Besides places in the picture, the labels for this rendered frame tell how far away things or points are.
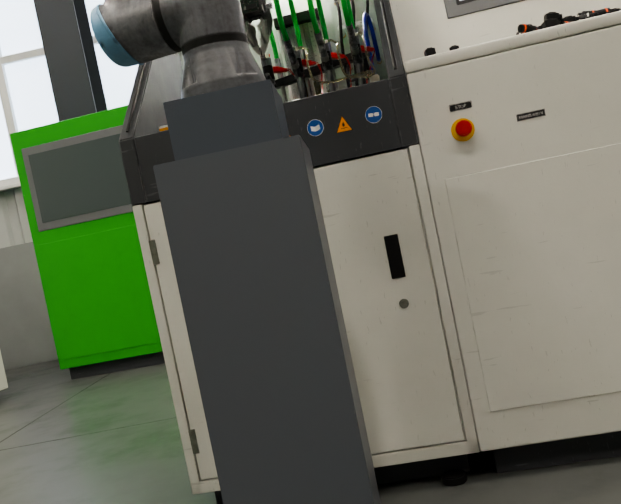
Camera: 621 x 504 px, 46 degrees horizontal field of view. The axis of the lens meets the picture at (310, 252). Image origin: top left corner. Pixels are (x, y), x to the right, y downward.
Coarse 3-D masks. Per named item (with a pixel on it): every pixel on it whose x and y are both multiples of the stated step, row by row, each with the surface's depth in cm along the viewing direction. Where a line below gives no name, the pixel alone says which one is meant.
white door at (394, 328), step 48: (336, 192) 168; (384, 192) 167; (336, 240) 169; (384, 240) 167; (384, 288) 168; (432, 288) 166; (384, 336) 169; (432, 336) 167; (192, 384) 176; (384, 384) 169; (432, 384) 168; (192, 432) 177; (384, 432) 170; (432, 432) 168
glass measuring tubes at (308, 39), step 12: (300, 12) 217; (276, 24) 218; (288, 24) 217; (300, 24) 220; (288, 36) 220; (312, 36) 219; (312, 48) 218; (288, 60) 219; (312, 60) 218; (288, 72) 219; (312, 84) 220; (324, 84) 220
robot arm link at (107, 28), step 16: (112, 0) 126; (128, 0) 125; (144, 0) 124; (96, 16) 127; (112, 16) 125; (128, 16) 124; (144, 16) 123; (96, 32) 126; (112, 32) 125; (128, 32) 125; (144, 32) 124; (112, 48) 127; (128, 48) 127; (144, 48) 126; (160, 48) 127; (128, 64) 131
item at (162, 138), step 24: (312, 96) 168; (336, 96) 167; (360, 96) 166; (384, 96) 165; (288, 120) 169; (360, 120) 166; (384, 120) 166; (144, 144) 174; (168, 144) 173; (312, 144) 168; (336, 144) 168; (360, 144) 167; (384, 144) 166; (144, 168) 175
